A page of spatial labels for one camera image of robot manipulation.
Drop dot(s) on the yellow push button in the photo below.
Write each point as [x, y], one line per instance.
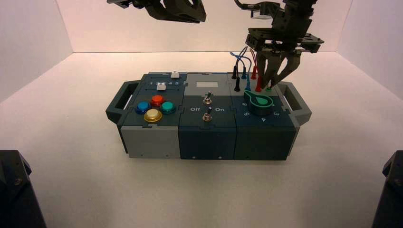
[153, 115]

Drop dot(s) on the white slider knob down arrow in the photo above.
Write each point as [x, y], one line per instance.
[174, 74]

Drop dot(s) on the grey and teal control box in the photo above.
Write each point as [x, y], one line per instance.
[207, 141]

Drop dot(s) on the green rotary knob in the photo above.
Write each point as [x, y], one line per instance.
[259, 104]

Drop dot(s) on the blue push button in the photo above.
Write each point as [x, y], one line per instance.
[143, 107]

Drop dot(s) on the teal push button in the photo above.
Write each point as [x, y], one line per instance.
[167, 107]

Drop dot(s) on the metal toggle switch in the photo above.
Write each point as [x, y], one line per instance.
[207, 100]
[207, 117]

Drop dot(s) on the orange push button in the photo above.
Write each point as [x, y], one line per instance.
[157, 100]

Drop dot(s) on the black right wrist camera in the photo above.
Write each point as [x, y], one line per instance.
[264, 12]

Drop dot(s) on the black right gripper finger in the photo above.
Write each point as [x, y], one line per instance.
[291, 66]
[267, 67]

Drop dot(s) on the white display window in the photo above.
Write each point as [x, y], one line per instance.
[207, 84]

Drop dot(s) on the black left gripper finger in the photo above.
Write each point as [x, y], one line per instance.
[200, 15]
[163, 12]

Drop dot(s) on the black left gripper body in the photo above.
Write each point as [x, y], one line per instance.
[126, 2]

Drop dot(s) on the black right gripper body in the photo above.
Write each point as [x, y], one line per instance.
[292, 34]

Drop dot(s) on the white slider knob up arrow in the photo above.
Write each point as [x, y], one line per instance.
[161, 86]

